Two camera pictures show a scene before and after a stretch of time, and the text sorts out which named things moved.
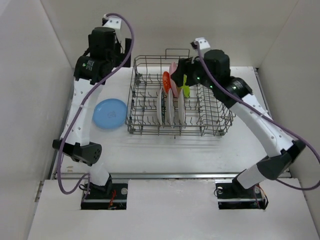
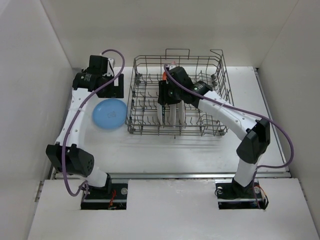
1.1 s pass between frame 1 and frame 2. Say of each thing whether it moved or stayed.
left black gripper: moved
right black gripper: moved
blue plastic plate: stayed
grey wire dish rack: stayed
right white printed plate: stayed
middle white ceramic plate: stayed
